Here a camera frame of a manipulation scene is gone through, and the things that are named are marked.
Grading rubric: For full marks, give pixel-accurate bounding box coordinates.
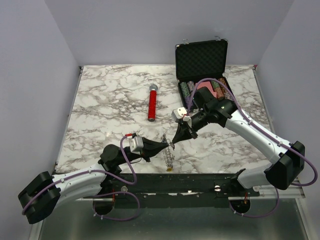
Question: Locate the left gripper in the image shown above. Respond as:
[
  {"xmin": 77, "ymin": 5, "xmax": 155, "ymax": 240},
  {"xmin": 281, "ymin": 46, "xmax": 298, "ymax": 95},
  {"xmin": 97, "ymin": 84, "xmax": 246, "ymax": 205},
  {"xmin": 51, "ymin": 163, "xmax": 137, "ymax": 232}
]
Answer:
[{"xmin": 117, "ymin": 136, "xmax": 169, "ymax": 166}]

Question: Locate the round metal keyring disc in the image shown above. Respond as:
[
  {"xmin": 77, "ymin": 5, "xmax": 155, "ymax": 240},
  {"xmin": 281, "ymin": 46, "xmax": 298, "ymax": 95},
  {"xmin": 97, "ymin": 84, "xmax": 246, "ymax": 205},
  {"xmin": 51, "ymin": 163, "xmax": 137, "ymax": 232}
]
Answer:
[{"xmin": 161, "ymin": 133, "xmax": 175, "ymax": 172}]

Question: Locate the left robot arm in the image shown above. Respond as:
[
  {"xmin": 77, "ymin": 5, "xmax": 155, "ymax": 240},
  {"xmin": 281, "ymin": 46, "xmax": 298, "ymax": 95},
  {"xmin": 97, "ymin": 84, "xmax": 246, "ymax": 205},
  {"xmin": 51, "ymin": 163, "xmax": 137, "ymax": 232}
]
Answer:
[{"xmin": 18, "ymin": 134, "xmax": 169, "ymax": 224}]

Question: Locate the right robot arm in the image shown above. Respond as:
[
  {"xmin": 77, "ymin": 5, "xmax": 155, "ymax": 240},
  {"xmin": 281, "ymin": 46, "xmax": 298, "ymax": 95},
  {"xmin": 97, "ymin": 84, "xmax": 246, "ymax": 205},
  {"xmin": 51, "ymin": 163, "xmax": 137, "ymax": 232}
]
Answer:
[{"xmin": 171, "ymin": 88, "xmax": 305, "ymax": 196}]

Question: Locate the red glitter microphone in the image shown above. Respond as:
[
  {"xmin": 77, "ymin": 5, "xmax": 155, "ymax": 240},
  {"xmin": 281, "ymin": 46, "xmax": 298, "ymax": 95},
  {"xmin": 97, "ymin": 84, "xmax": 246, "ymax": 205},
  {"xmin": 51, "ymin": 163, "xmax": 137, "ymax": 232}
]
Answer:
[{"xmin": 147, "ymin": 84, "xmax": 158, "ymax": 122}]

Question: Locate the pink playing card deck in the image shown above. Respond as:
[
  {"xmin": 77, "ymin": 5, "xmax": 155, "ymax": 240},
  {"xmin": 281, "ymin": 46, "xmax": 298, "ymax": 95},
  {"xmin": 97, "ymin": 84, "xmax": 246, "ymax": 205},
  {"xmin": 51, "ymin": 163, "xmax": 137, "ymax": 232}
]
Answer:
[{"xmin": 196, "ymin": 81, "xmax": 217, "ymax": 98}]

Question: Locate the brown poker chip stack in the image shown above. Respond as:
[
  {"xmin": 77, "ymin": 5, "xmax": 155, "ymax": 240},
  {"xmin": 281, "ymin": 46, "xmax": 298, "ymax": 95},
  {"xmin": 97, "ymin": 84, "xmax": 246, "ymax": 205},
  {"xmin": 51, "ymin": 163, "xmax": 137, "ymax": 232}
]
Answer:
[{"xmin": 218, "ymin": 77, "xmax": 232, "ymax": 100}]

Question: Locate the black poker chip case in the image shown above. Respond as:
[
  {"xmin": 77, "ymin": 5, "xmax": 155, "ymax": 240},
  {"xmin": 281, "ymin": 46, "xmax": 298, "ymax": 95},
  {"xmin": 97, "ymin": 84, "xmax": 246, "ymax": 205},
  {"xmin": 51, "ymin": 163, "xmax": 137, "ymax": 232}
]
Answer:
[{"xmin": 175, "ymin": 38, "xmax": 228, "ymax": 108}]

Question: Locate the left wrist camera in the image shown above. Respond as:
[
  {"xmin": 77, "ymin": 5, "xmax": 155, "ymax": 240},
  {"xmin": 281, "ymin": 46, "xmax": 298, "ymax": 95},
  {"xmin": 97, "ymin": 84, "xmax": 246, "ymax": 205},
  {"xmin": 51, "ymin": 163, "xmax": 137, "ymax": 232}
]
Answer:
[{"xmin": 129, "ymin": 136, "xmax": 144, "ymax": 153}]

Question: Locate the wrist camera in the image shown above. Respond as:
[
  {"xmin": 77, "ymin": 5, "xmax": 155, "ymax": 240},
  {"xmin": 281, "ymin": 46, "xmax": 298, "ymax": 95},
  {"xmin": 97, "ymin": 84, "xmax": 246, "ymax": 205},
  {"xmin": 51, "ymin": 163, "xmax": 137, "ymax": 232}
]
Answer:
[
  {"xmin": 129, "ymin": 136, "xmax": 144, "ymax": 153},
  {"xmin": 171, "ymin": 107, "xmax": 192, "ymax": 127}
]

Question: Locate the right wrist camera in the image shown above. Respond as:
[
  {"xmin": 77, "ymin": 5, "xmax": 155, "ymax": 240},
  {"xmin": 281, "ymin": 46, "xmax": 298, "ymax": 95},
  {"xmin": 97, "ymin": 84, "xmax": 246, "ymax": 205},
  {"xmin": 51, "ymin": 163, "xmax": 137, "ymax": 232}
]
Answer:
[{"xmin": 171, "ymin": 107, "xmax": 192, "ymax": 127}]

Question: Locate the black front mounting rail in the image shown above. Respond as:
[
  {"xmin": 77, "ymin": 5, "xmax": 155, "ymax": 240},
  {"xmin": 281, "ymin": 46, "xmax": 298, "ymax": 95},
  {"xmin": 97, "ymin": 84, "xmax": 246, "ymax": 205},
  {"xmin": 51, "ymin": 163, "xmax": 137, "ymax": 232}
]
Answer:
[{"xmin": 93, "ymin": 173, "xmax": 260, "ymax": 214}]

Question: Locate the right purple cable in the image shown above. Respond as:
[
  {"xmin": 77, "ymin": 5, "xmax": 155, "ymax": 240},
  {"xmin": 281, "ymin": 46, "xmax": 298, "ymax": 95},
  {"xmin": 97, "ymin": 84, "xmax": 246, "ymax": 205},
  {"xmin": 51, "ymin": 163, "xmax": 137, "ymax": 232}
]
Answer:
[{"xmin": 186, "ymin": 77, "xmax": 316, "ymax": 218}]

